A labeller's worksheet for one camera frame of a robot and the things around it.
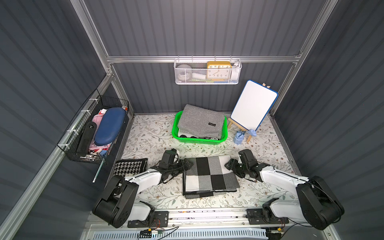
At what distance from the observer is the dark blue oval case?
0.63 metres

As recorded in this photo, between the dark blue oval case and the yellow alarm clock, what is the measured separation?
1.81ft

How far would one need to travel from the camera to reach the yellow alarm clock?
88 cm
